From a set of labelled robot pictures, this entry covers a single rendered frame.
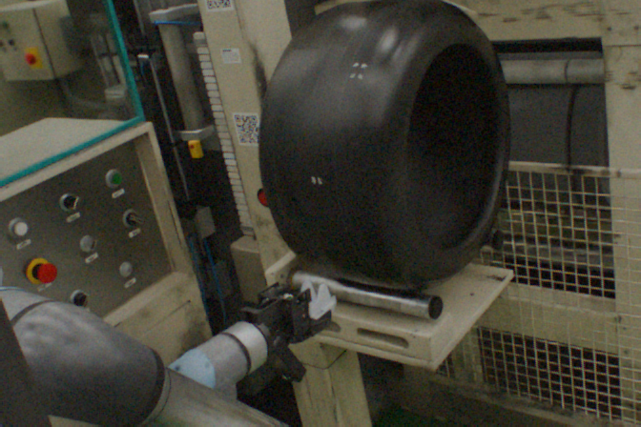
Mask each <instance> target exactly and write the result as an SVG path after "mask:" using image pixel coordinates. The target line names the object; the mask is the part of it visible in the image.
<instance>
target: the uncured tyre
mask: <svg viewBox="0 0 641 427"><path fill-rule="evenodd" d="M314 47H323V48H322V49H304V50H293V48H314ZM354 61H364V62H370V64H369V67H368V70H367V73H366V76H365V78H364V82H362V81H353V80H347V78H348V75H349V73H350V70H351V67H352V65H353V62H354ZM510 143H511V121H510V106H509V98H508V91H507V82H506V79H505V74H504V73H503V70H502V67H501V64H500V61H499V58H498V56H497V53H496V51H495V50H494V48H493V46H492V43H491V42H490V40H489V38H488V37H487V35H486V34H485V32H484V31H483V30H482V29H481V28H480V27H479V26H477V25H476V24H475V23H474V22H473V20H472V19H471V18H470V17H469V16H468V15H467V14H466V12H465V11H464V10H462V9H461V8H460V7H457V6H455V5H453V4H450V3H447V2H445V1H443V0H374V1H362V2H350V3H344V4H340V5H337V6H336V7H334V8H330V9H328V10H325V11H323V12H320V13H319V14H317V15H315V16H314V17H312V18H311V19H310V20H309V21H307V23H306V24H305V25H304V26H303V27H301V28H300V29H299V30H298V31H297V33H296V34H295V35H294V36H293V38H292V39H291V41H290V42H289V44H288V45H287V47H286V48H285V50H284V52H283V54H282V57H281V59H280V61H279V63H278V65H277V67H276V68H275V69H274V71H273V74H272V76H271V78H270V81H269V84H268V87H267V90H266V94H265V96H264V100H263V104H262V109H261V115H260V121H259V130H258V162H259V172H260V178H261V183H262V188H263V191H264V194H265V199H266V202H267V204H268V207H269V210H270V213H271V215H272V217H273V220H274V222H275V226H276V228H277V230H278V232H279V233H280V234H281V236H282V238H283V240H284V241H285V243H286V244H287V245H288V247H289V248H290V249H291V252H292V253H293V254H294V255H295V256H296V257H297V258H298V259H299V260H301V261H302V262H303V263H306V264H307V265H309V266H310V267H312V268H314V269H315V270H317V271H319V272H321V273H323V274H325V275H329V276H333V278H336V279H342V280H347V281H352V282H358V283H363V284H368V285H373V286H379V287H385V288H389V289H394V290H400V291H406V292H414V291H421V290H428V289H433V288H436V287H438V286H441V285H443V284H445V283H446V282H447V281H449V280H450V278H451V277H452V276H454V275H455V274H456V273H458V272H459V271H460V270H461V269H462V268H463V267H465V266H466V265H468V264H469V263H470V262H471V261H472V260H473V259H474V258H475V257H476V255H477V254H478V253H479V251H480V250H481V249H482V247H483V245H484V244H485V242H486V240H487V238H488V236H489V234H490V232H491V229H492V227H493V225H494V221H495V219H497V216H498V213H499V211H500V208H501V205H502V201H503V198H504V192H505V188H506V183H507V174H508V166H509V158H510ZM310 173H315V174H322V176H323V186H324V188H317V187H311V182H310Z"/></svg>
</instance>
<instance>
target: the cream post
mask: <svg viewBox="0 0 641 427"><path fill-rule="evenodd" d="M197 2H198V6H199V10H200V15H201V19H202V23H203V27H204V30H205V34H206V38H207V42H208V47H209V52H210V55H211V59H212V63H213V67H214V71H215V75H216V79H217V86H218V90H219V94H221V98H222V102H223V106H224V110H225V114H226V118H227V122H228V126H229V130H230V134H231V137H232V142H233V145H234V149H235V153H236V158H237V162H238V170H239V174H240V178H241V182H242V186H243V190H244V193H245V198H246V202H247V206H248V210H249V214H250V217H252V221H253V226H254V230H255V233H256V237H257V241H258V248H259V253H260V257H261V261H262V265H263V269H264V272H265V273H266V271H267V269H269V268H270V267H271V266H273V265H274V264H275V263H277V262H279V261H280V260H281V259H283V258H284V257H285V256H287V255H288V254H290V253H291V249H290V248H289V247H288V245H287V244H286V243H285V241H284V240H283V238H282V236H281V234H280V233H279V232H278V230H277V228H276V226H275V222H274V220H273V217H272V215H271V213H270V210H269V207H268V205H264V204H262V203H261V202H260V201H259V197H258V196H259V193H261V192H263V188H262V183H261V178H260V172H259V162H258V147H253V146H240V145H239V143H238V136H237V131H236V127H235V123H234V119H233V116H232V112H237V113H247V112H257V113H258V118H259V121H260V115H261V109H262V104H263V100H264V96H265V94H266V90H267V87H268V84H269V81H270V78H271V76H272V74H273V71H274V69H275V68H276V67H277V65H278V63H279V61H280V59H281V57H282V54H283V52H284V50H285V48H286V47H287V45H288V44H289V42H290V41H291V39H292V37H291V33H290V29H289V24H288V18H287V13H286V8H285V5H284V0H232V4H233V8H234V9H233V10H217V11H207V10H206V7H205V3H204V0H197ZM233 48H238V53H239V57H240V61H241V63H224V61H223V57H222V53H221V49H233ZM288 347H289V348H290V350H291V351H292V352H293V353H294V355H295V356H296V357H297V359H298V360H299V361H300V363H301V364H303V366H304V367H305V369H306V370H307V372H306V374H305V376H304V378H303V379H302V380H301V381H300V382H296V381H292V384H293V389H294V393H295V397H296V402H297V405H298V409H299V413H300V420H302V424H303V427H372V424H371V419H370V415H369V410H368V405H367V401H366V395H365V390H364V386H363V381H362V373H361V368H360V363H359V358H358V357H357V353H356V351H353V350H349V349H345V348H342V347H338V346H334V345H331V344H326V343H322V342H318V341H315V340H311V339H307V340H305V341H303V342H301V343H298V344H289V346H288Z"/></svg>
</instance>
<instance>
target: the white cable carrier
mask: <svg viewBox="0 0 641 427"><path fill-rule="evenodd" d="M194 38H195V39H200V38H206V34H205V30H204V31H203V32H196V33H195V34H194ZM197 46H204V47H199V49H197V53H198V54H201V55H200V56H199V61H207V62H202V63H201V67H202V68H203V69H204V70H203V75H207V76H205V77H204V79H205V83H212V84H207V85H206V88H207V90H213V91H208V95H209V97H211V98H210V103H211V104H213V105H212V110H213V111H215V112H214V113H213V116H214V118H216V120H215V122H216V125H218V126H217V131H218V132H219V133H218V137H220V138H221V139H219V142H220V145H225V146H223V147H221V149H222V150H223V152H225V153H224V157H225V158H227V159H226V160H225V161H226V164H228V166H227V170H228V172H230V173H229V177H230V178H232V179H231V180H230V181H231V184H234V185H233V186H232V188H233V191H234V196H235V197H236V199H235V201H236V203H237V208H238V210H239V211H238V215H241V217H240V218H239V219H240V221H241V222H242V224H241V226H246V227H254V226H253V224H252V222H253V221H252V217H250V214H249V211H248V206H247V202H246V198H245V193H244V190H243V186H242V182H241V179H240V174H239V170H238V162H237V160H236V153H235V152H234V151H235V149H234V146H233V142H232V137H231V134H230V130H229V126H228V122H227V118H226V114H225V110H224V106H223V102H222V98H221V94H219V90H218V86H217V79H216V75H215V71H214V67H213V63H212V59H211V55H210V52H209V47H208V44H199V45H197ZM243 234H249V235H255V234H256V233H254V232H247V231H243Z"/></svg>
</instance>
